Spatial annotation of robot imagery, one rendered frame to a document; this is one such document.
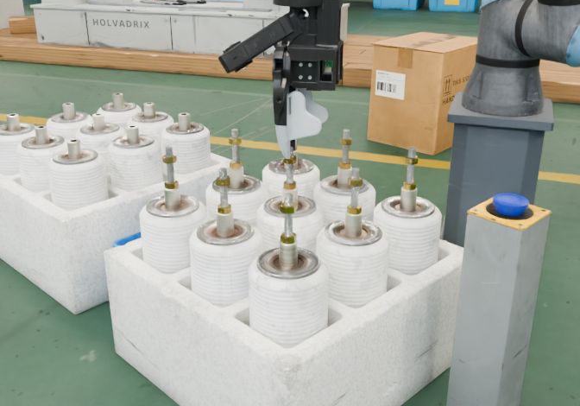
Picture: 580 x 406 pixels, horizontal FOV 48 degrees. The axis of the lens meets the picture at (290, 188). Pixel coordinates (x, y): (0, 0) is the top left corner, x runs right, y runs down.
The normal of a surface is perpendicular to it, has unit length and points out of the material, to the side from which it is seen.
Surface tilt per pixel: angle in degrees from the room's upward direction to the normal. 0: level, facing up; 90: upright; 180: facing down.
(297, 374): 90
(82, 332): 0
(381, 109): 89
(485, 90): 73
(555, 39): 105
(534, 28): 91
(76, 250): 90
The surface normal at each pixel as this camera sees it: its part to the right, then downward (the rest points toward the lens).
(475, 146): -0.32, 0.36
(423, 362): 0.70, 0.27
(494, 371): -0.72, 0.26
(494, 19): -0.86, 0.15
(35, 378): 0.00, -0.93
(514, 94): 0.01, 0.07
